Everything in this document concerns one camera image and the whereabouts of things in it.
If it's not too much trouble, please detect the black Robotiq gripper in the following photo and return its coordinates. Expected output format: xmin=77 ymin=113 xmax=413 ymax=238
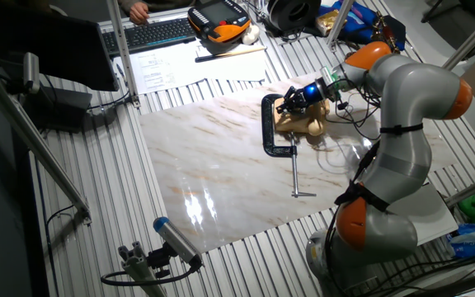
xmin=275 ymin=78 xmax=337 ymax=116

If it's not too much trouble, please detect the beige rotary phone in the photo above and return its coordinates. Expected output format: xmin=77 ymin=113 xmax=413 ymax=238
xmin=273 ymin=97 xmax=332 ymax=137

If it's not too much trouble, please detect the person's sleeved forearm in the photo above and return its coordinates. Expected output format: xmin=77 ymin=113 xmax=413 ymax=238
xmin=117 ymin=0 xmax=197 ymax=13

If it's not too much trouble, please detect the person's bare hand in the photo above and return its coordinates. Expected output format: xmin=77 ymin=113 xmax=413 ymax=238
xmin=129 ymin=1 xmax=151 ymax=26

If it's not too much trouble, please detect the black C-clamp with steel screw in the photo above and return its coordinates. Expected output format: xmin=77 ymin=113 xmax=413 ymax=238
xmin=261 ymin=93 xmax=317 ymax=199

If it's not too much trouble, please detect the printed paper sheet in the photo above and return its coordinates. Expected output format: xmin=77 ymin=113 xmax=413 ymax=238
xmin=195 ymin=39 xmax=268 ymax=83
xmin=112 ymin=49 xmax=205 ymax=96

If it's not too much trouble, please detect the long wooden stick black tip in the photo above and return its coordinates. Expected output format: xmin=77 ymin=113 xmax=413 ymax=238
xmin=195 ymin=45 xmax=267 ymax=64

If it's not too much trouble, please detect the white round knob object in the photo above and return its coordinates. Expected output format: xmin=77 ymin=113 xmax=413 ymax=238
xmin=241 ymin=23 xmax=261 ymax=45

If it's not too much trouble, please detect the black filament spool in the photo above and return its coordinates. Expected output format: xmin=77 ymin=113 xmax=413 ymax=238
xmin=266 ymin=0 xmax=323 ymax=36

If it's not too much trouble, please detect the gold foil packet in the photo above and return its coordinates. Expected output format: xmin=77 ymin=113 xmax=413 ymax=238
xmin=314 ymin=8 xmax=341 ymax=37

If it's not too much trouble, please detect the blue cloth bag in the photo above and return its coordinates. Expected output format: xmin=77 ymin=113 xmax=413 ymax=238
xmin=317 ymin=0 xmax=407 ymax=46

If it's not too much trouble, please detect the marble pattern sheet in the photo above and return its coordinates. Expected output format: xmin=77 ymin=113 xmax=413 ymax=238
xmin=138 ymin=72 xmax=457 ymax=253

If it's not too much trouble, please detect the orange black teach pendant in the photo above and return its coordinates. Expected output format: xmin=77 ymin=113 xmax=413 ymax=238
xmin=186 ymin=0 xmax=252 ymax=45

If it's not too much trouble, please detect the black keyboard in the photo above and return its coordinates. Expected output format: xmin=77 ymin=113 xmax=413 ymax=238
xmin=101 ymin=16 xmax=197 ymax=57

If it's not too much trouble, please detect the white flat board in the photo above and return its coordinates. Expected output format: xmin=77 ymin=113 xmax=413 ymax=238
xmin=385 ymin=183 xmax=459 ymax=248

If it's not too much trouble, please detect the blue plastic package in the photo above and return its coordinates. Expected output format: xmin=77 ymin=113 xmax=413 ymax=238
xmin=445 ymin=222 xmax=475 ymax=260

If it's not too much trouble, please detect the black box device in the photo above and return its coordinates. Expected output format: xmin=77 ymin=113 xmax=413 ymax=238
xmin=21 ymin=84 xmax=94 ymax=133

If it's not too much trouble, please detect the black monitor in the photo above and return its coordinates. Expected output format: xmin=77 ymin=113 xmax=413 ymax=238
xmin=0 ymin=3 xmax=120 ymax=92

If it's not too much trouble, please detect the silver cylinder device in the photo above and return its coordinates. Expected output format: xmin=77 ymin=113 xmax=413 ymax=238
xmin=21 ymin=51 xmax=41 ymax=95

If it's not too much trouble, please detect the wrist camera with green mount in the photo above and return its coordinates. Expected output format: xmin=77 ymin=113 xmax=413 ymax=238
xmin=318 ymin=65 xmax=342 ymax=86

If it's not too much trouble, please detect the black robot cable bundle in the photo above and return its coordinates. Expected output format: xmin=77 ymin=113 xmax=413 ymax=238
xmin=323 ymin=80 xmax=383 ymax=296

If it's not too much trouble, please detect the silver camera with blue end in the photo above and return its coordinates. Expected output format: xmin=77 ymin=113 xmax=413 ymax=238
xmin=153 ymin=216 xmax=204 ymax=268

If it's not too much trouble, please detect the grey camera mount profile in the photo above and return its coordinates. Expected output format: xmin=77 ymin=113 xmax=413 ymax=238
xmin=117 ymin=241 xmax=168 ymax=297

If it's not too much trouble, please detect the black camera cable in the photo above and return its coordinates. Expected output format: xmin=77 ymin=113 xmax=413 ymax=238
xmin=100 ymin=263 xmax=200 ymax=287

